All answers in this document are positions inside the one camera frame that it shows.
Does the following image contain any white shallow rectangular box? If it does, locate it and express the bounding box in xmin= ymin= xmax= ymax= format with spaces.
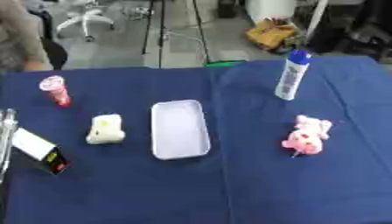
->
xmin=148 ymin=99 xmax=214 ymax=161

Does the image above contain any cream soft toy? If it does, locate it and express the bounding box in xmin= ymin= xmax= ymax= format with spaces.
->
xmin=84 ymin=113 xmax=128 ymax=145

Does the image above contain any black tripod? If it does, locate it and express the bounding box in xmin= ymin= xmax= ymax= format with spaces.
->
xmin=139 ymin=0 xmax=214 ymax=69

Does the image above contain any white tube with blue cap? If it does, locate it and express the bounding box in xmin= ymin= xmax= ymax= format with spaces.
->
xmin=274 ymin=48 xmax=312 ymax=102

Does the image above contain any yellow bag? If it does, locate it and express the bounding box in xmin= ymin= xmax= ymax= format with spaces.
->
xmin=243 ymin=17 xmax=299 ymax=51

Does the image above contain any pink plush toy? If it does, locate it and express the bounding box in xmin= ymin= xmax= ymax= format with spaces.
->
xmin=280 ymin=115 xmax=334 ymax=158

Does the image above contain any pink and red cylindrical can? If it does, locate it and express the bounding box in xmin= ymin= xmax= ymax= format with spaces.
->
xmin=38 ymin=75 xmax=74 ymax=109

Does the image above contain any white office chair base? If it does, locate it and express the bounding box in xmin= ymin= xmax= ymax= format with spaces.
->
xmin=55 ymin=0 xmax=116 ymax=43

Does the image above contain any black and white carton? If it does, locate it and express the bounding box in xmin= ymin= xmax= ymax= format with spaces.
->
xmin=10 ymin=127 xmax=71 ymax=176

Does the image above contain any person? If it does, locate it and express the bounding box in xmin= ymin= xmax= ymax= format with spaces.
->
xmin=0 ymin=0 xmax=54 ymax=72

